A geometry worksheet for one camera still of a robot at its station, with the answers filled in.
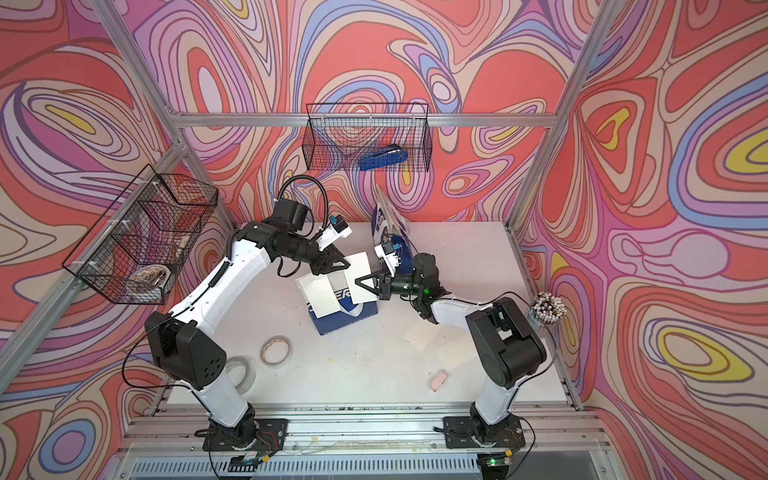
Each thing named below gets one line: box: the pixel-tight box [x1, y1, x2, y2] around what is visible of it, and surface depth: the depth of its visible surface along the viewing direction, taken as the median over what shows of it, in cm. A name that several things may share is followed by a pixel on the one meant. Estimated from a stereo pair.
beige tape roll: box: [259, 335, 293, 369], surface depth 88 cm
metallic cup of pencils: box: [527, 291, 568, 327], surface depth 78 cm
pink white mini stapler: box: [430, 371, 448, 393], surface depth 81 cm
